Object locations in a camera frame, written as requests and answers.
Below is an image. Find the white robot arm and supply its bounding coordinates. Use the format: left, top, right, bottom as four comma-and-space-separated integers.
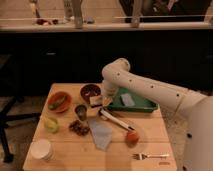
102, 58, 213, 171

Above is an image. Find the grey sponge in tray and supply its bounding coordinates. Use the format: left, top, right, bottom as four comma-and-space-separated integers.
121, 93, 135, 106

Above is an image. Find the green plastic tray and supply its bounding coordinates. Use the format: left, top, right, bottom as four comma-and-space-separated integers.
108, 88, 158, 113

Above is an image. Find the dark red bowl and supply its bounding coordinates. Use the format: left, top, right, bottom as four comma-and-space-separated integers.
80, 84, 101, 103

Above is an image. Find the small metal cup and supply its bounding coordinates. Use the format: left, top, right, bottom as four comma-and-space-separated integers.
75, 105, 87, 121

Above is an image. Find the grey blue cloth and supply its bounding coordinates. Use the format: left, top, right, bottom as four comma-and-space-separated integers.
88, 119, 112, 151

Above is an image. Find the dark red grape bunch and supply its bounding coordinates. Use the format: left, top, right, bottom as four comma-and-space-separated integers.
69, 120, 90, 136

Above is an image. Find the red tomato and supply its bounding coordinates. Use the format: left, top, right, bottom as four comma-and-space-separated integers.
125, 131, 140, 144

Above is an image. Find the orange bowl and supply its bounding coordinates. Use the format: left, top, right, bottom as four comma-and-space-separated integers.
47, 91, 72, 113

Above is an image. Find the green pepper in bowl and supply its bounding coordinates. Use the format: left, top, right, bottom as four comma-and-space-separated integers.
48, 96, 66, 110

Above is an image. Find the yellow green cup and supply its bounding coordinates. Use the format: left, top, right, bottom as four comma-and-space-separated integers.
44, 118, 59, 133

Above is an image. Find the silver fork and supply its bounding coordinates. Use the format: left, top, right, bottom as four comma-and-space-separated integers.
132, 153, 169, 160

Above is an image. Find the white paper cup stack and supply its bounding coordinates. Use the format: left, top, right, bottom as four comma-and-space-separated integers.
30, 139, 53, 160

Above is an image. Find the dark cabinet counter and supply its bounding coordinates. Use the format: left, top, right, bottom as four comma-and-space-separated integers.
0, 29, 213, 95

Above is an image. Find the black office chair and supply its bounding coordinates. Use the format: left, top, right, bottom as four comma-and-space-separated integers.
0, 63, 40, 163

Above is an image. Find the white handled brush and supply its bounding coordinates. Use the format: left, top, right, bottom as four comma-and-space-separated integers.
98, 108, 135, 130

